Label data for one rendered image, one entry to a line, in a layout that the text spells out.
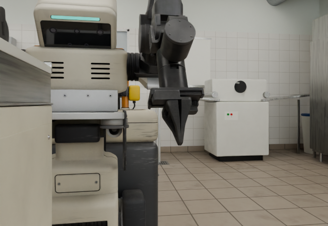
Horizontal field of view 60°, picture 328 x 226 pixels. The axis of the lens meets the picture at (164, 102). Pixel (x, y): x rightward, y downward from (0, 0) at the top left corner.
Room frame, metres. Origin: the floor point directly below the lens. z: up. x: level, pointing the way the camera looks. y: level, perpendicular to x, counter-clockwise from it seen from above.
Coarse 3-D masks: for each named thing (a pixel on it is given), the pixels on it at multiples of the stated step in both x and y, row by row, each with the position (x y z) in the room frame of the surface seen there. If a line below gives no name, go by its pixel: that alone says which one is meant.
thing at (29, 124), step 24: (0, 120) 0.24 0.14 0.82; (24, 120) 0.31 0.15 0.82; (48, 120) 0.42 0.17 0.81; (0, 144) 0.24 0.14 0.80; (24, 144) 0.30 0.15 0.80; (48, 144) 0.41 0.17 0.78; (0, 168) 0.24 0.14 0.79; (24, 168) 0.30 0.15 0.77; (48, 168) 0.41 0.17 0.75; (0, 192) 0.24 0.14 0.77; (24, 192) 0.30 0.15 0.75; (48, 192) 0.41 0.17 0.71; (0, 216) 0.24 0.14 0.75; (24, 216) 0.30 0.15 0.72; (48, 216) 0.41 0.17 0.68
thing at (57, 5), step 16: (48, 0) 0.72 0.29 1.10; (64, 0) 0.74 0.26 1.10; (80, 0) 0.75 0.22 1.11; (96, 0) 0.76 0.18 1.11; (112, 0) 0.78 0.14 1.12; (48, 16) 0.72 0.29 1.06; (64, 16) 0.72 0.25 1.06; (80, 16) 0.73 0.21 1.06; (96, 16) 0.73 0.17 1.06; (112, 16) 0.74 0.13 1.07; (48, 32) 0.75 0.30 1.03; (64, 32) 0.75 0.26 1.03; (80, 32) 0.76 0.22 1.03; (96, 32) 0.77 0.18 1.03; (112, 32) 0.77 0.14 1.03; (112, 48) 0.80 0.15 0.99
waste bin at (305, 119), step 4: (304, 116) 4.79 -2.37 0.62; (308, 116) 4.70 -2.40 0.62; (304, 120) 4.80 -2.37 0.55; (308, 120) 4.71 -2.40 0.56; (304, 124) 4.81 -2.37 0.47; (308, 124) 4.71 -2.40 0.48; (304, 128) 4.81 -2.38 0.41; (308, 128) 4.72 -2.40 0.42; (304, 132) 4.82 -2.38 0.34; (308, 132) 4.72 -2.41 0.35; (304, 136) 4.83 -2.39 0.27; (308, 136) 4.73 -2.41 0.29; (304, 140) 4.84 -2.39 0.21; (308, 140) 4.73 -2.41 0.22; (304, 144) 4.85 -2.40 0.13; (308, 144) 4.74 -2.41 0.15; (304, 148) 4.87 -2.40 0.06; (308, 148) 4.74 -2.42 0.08; (308, 152) 4.75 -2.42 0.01; (312, 152) 4.69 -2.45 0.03; (316, 152) 4.65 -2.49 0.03
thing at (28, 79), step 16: (0, 48) 0.26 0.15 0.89; (16, 48) 0.30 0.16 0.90; (0, 64) 0.26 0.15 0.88; (16, 64) 0.31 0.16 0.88; (32, 64) 0.36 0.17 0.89; (48, 64) 0.47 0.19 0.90; (0, 80) 0.26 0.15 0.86; (16, 80) 0.31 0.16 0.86; (32, 80) 0.37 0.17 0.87; (48, 80) 0.46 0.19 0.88; (0, 96) 0.26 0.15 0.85; (16, 96) 0.31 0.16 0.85; (32, 96) 0.37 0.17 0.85; (48, 96) 0.46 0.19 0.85
